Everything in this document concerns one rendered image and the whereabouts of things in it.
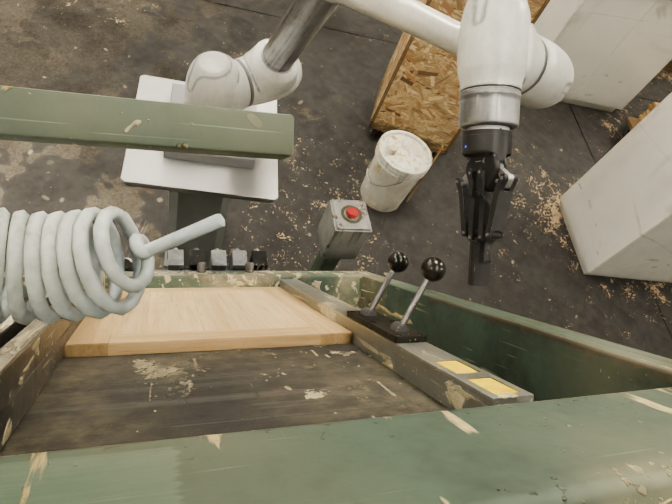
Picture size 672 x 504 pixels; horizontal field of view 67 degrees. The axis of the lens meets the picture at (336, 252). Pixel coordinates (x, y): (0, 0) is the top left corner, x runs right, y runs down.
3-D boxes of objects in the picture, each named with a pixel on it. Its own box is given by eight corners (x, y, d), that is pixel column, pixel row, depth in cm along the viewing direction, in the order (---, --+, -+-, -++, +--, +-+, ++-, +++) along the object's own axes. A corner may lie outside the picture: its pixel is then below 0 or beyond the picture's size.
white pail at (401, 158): (403, 178, 304) (439, 121, 266) (411, 219, 288) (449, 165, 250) (353, 171, 295) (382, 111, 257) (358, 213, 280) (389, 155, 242)
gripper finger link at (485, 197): (497, 169, 79) (503, 169, 77) (494, 242, 79) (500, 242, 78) (476, 168, 78) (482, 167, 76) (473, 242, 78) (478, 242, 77)
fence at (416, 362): (296, 293, 142) (297, 278, 141) (532, 432, 52) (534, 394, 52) (279, 293, 140) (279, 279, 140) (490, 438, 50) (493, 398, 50)
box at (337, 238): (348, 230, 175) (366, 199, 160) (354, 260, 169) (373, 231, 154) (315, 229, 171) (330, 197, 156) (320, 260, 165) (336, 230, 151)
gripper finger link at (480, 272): (489, 240, 80) (492, 241, 79) (486, 285, 80) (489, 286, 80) (473, 240, 79) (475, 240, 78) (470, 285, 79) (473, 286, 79)
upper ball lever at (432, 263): (399, 339, 78) (442, 263, 79) (411, 345, 74) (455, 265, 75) (380, 327, 76) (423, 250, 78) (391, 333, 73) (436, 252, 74)
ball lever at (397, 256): (369, 323, 89) (406, 256, 90) (378, 327, 85) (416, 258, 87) (352, 312, 88) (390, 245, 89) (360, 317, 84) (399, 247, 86)
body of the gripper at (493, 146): (526, 129, 75) (522, 192, 76) (491, 136, 83) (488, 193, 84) (483, 124, 73) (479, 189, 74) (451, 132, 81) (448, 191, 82)
